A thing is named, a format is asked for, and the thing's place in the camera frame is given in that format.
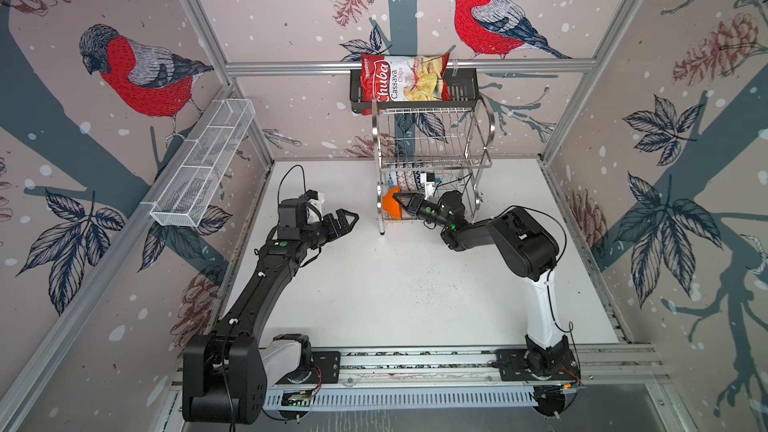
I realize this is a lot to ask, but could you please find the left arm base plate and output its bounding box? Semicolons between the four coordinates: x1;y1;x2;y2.
261;349;341;386

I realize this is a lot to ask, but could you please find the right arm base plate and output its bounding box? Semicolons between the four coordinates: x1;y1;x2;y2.
492;348;581;383

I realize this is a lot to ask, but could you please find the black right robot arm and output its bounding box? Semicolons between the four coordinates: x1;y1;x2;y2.
388;189;581;381

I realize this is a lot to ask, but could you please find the red cassava chips bag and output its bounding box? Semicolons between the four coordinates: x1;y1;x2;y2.
361;54;451;103

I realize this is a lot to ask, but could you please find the orange plastic bowl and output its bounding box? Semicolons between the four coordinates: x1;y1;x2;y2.
382;186;403;220

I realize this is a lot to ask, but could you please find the black wall basket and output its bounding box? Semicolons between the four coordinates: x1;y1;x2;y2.
349;69;480;115

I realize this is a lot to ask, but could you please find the blue floral ceramic bowl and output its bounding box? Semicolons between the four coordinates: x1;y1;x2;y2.
386;171;399;189

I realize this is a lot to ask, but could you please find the stainless steel dish rack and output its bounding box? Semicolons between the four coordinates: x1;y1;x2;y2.
371;97;496;234

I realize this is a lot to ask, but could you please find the aluminium mounting rail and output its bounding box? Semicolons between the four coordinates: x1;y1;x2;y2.
170;344;667;391

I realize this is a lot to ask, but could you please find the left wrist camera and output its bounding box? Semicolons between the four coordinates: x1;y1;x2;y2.
301;189;325;208

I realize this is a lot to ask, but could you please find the red patterned ceramic bowl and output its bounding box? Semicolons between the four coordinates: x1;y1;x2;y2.
395;172;408;190

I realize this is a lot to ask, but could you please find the white brown patterned bowl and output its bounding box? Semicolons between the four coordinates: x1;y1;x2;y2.
404;170;417;190

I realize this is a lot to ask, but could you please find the white wire mesh shelf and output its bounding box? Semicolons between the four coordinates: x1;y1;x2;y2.
150;98;255;227

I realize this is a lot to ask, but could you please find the blue geometric upturned bowl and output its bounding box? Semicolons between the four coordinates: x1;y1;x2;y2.
413;171;424;190

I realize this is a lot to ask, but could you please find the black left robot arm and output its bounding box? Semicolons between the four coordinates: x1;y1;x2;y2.
182;197;359;427

